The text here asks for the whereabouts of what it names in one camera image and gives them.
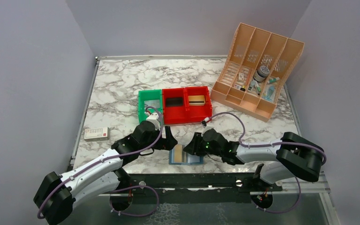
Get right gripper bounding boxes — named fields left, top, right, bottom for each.
left=183, top=131, right=222, bottom=157

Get blue leather card holder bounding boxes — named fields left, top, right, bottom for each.
left=169, top=144, right=203, bottom=165

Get gold credit card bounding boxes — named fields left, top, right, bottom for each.
left=188, top=95, right=206, bottom=105
left=172, top=144, right=187, bottom=163

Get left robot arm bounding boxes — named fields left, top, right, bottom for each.
left=33, top=120, right=178, bottom=225

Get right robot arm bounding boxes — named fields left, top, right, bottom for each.
left=184, top=129, right=326, bottom=191

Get silver card in bin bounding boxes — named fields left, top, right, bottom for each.
left=144, top=99, right=161, bottom=109

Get black card in bin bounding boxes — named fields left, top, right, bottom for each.
left=165, top=97, right=184, bottom=107

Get middle red plastic bin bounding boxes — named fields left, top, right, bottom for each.
left=162, top=88, right=187, bottom=125

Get red plastic bin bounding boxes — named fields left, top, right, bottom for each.
left=162, top=88, right=187, bottom=125
left=185, top=86, right=212, bottom=123

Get right red plastic bin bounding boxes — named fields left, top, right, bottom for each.
left=185, top=86, right=212, bottom=123

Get green plastic bin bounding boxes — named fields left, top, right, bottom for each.
left=137, top=89, right=164, bottom=128

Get small white red box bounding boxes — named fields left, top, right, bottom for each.
left=83, top=127, right=110, bottom=141

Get small items in organizer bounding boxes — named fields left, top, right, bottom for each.
left=232, top=72, right=260, bottom=96

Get light blue packet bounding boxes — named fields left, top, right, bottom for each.
left=262, top=85, right=276, bottom=102

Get round grey jar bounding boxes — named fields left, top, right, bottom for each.
left=253, top=65, right=270, bottom=83

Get green tipped tube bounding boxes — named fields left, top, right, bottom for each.
left=267, top=77, right=280, bottom=84

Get peach desk organizer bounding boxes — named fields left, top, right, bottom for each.
left=210, top=23, right=304, bottom=122

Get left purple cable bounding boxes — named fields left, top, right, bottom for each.
left=36, top=106, right=165, bottom=219

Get purple cable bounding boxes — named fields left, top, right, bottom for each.
left=36, top=106, right=165, bottom=219
left=201, top=112, right=327, bottom=165

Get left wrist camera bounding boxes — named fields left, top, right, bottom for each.
left=146, top=112, right=161, bottom=130

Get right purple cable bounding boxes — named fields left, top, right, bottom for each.
left=201, top=112, right=327, bottom=165

